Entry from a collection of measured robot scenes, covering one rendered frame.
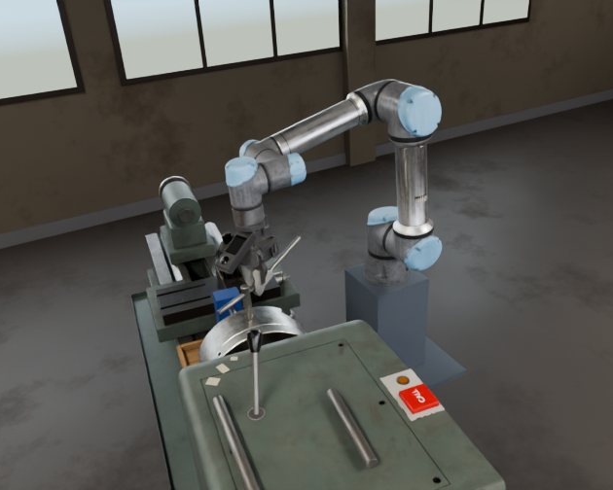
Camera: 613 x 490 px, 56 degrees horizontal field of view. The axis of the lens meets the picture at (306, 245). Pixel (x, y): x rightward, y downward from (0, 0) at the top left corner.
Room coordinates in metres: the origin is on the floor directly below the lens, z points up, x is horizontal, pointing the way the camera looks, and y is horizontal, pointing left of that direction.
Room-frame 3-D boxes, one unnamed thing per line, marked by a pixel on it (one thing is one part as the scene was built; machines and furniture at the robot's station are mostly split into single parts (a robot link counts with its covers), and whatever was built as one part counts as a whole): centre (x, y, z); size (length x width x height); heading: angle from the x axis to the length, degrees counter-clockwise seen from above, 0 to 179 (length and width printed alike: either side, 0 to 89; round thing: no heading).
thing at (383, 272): (1.63, -0.26, 1.15); 0.15 x 0.15 x 0.10
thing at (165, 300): (1.82, 0.34, 0.95); 0.43 x 0.18 x 0.04; 109
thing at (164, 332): (1.87, 0.33, 0.90); 0.53 x 0.30 x 0.06; 109
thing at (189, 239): (2.37, 0.54, 1.01); 0.30 x 0.20 x 0.29; 19
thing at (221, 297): (1.56, 0.26, 1.00); 0.08 x 0.06 x 0.23; 109
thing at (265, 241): (1.29, 0.13, 1.43); 0.09 x 0.08 x 0.12; 142
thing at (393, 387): (0.91, -0.20, 1.23); 0.13 x 0.08 x 0.06; 19
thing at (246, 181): (1.28, 0.14, 1.59); 0.09 x 0.08 x 0.11; 117
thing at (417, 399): (0.89, -0.21, 1.26); 0.06 x 0.06 x 0.02; 19
